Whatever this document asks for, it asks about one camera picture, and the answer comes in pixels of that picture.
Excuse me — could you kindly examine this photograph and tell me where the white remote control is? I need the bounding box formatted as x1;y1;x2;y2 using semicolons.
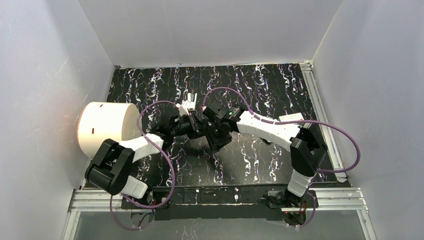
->
262;139;272;145

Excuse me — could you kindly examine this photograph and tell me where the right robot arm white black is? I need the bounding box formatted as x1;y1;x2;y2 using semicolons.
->
200;102;328;207

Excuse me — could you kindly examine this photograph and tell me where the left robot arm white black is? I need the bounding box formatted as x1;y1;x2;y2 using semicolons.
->
85;113;204;199

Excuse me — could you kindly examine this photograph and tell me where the white battery cover piece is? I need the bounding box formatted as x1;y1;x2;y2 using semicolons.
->
187;92;197;111

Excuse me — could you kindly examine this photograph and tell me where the white battery box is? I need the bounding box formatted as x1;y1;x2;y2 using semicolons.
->
278;113;304;122

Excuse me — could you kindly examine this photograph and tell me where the white cylindrical bin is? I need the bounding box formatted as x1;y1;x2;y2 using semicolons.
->
77;102;141;159

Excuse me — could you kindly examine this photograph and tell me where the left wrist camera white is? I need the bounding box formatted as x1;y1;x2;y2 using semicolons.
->
175;100;196;117

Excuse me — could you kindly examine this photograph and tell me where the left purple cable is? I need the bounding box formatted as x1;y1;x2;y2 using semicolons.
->
109;99;181;232

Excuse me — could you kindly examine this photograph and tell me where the purple cable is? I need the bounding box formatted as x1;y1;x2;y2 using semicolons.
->
109;99;181;232
200;86;361;229

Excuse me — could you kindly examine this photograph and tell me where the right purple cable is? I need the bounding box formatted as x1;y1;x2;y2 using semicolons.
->
200;86;361;229

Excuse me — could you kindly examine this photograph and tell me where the aluminium frame rail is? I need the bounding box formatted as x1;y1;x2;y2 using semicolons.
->
62;61;377;240

